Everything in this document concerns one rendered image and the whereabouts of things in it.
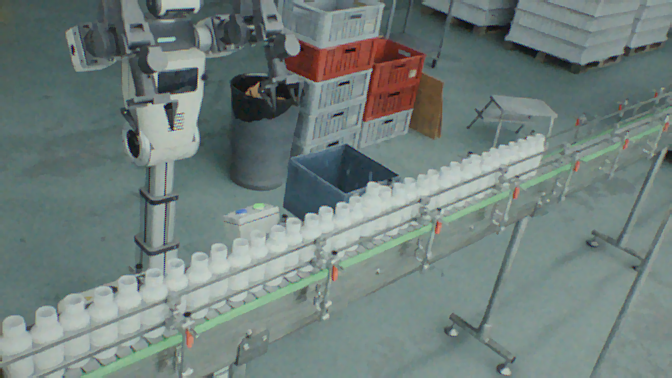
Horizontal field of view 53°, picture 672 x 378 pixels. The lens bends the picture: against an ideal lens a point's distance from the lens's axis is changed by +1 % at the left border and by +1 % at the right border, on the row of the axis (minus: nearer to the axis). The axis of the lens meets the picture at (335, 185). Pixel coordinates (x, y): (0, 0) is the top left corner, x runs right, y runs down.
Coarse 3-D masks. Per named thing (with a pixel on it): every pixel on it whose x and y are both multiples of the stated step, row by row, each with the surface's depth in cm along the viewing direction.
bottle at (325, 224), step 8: (320, 208) 183; (328, 208) 184; (320, 216) 182; (328, 216) 182; (320, 224) 183; (328, 224) 183; (320, 232) 183; (328, 232) 183; (328, 240) 185; (328, 248) 187
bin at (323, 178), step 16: (288, 160) 255; (304, 160) 261; (320, 160) 268; (336, 160) 275; (352, 160) 274; (368, 160) 267; (288, 176) 257; (304, 176) 250; (320, 176) 272; (336, 176) 280; (352, 176) 276; (368, 176) 269; (384, 176) 263; (400, 176) 256; (288, 192) 260; (304, 192) 253; (320, 192) 246; (336, 192) 239; (352, 192) 239; (288, 208) 262; (304, 208) 255
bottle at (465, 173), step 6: (462, 162) 226; (468, 162) 227; (462, 168) 226; (468, 168) 225; (462, 174) 226; (468, 174) 226; (462, 180) 226; (462, 186) 227; (468, 186) 228; (462, 192) 228; (468, 192) 230; (456, 198) 230; (456, 204) 231; (462, 204) 231
